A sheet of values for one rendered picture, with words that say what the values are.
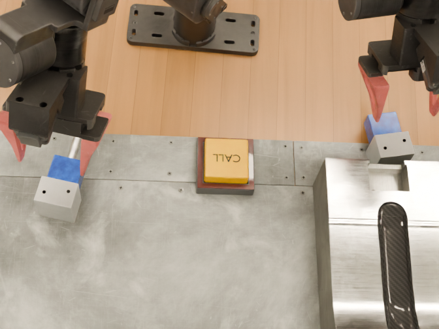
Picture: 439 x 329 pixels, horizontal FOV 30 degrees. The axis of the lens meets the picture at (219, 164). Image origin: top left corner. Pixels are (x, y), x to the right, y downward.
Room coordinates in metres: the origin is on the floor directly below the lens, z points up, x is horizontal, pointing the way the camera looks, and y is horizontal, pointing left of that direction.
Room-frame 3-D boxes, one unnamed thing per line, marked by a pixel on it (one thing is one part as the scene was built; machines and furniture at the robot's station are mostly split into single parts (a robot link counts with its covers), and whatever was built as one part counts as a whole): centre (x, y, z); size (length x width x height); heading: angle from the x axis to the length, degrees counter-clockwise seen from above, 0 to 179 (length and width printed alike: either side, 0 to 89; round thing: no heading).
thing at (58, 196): (0.44, 0.20, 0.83); 0.13 x 0.05 x 0.05; 178
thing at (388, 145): (0.60, -0.22, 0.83); 0.13 x 0.05 x 0.05; 19
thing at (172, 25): (0.72, 0.08, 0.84); 0.20 x 0.07 x 0.08; 97
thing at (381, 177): (0.49, -0.22, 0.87); 0.05 x 0.05 x 0.04; 10
